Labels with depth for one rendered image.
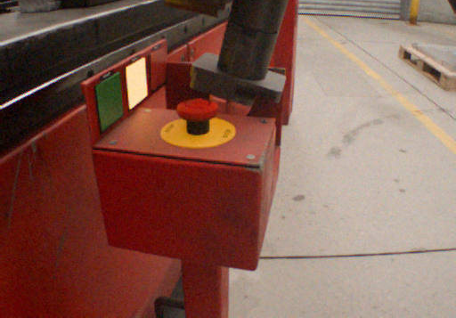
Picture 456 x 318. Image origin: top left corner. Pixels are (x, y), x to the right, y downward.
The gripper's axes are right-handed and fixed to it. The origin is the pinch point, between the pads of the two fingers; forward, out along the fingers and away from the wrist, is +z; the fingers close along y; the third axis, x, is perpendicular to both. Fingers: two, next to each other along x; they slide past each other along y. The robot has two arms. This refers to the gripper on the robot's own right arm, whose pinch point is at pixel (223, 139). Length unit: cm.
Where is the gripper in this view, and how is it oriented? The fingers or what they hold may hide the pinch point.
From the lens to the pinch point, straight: 49.2
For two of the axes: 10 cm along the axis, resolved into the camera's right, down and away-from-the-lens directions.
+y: -9.5, -3.1, 0.9
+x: -2.2, 4.3, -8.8
